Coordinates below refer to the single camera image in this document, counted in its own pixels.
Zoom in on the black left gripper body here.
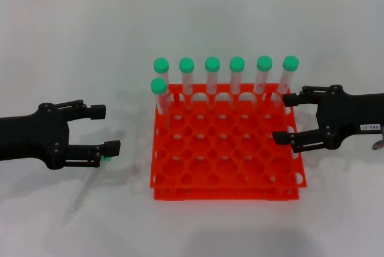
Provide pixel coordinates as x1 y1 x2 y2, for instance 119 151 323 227
0 103 71 170

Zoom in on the green capped clear test tube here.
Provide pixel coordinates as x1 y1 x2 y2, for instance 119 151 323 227
275 55 300 95
229 56 245 95
59 154 113 226
151 78 172 129
153 57 171 104
253 55 274 95
205 56 221 95
179 57 196 110

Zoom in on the orange plastic test tube rack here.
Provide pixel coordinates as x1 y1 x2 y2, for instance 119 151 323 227
149 82 308 201

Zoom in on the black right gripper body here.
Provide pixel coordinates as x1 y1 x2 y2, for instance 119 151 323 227
318 86 384 150

